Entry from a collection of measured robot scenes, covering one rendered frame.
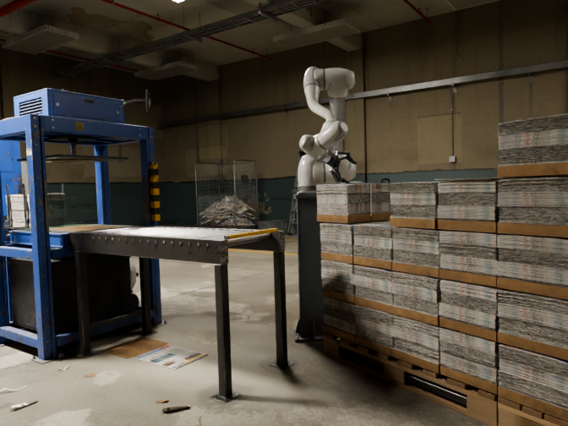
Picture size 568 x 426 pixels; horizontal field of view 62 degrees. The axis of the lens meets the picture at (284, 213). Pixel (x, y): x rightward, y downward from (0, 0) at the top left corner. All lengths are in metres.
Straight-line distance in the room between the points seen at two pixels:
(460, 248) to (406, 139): 7.51
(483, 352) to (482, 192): 0.69
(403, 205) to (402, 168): 7.26
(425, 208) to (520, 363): 0.77
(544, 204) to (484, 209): 0.25
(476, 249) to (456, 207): 0.20
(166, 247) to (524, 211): 1.74
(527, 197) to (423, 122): 7.62
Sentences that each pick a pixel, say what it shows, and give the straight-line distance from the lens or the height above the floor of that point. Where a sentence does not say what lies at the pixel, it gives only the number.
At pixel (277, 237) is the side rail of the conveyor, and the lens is 2.73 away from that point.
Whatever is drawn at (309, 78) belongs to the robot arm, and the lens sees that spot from 3.08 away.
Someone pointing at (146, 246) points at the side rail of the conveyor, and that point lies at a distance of 2.75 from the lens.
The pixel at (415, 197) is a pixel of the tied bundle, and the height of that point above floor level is 0.98.
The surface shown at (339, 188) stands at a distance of 2.76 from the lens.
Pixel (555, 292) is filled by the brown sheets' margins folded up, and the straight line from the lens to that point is 2.06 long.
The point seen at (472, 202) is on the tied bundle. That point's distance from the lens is 2.20.
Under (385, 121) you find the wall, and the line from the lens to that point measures 9.88.
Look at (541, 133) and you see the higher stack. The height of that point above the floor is 1.23.
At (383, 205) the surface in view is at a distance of 2.93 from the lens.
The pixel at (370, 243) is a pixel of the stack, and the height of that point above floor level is 0.73.
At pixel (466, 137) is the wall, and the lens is 9.35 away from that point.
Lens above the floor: 1.05
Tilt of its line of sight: 3 degrees down
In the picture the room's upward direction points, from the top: 2 degrees counter-clockwise
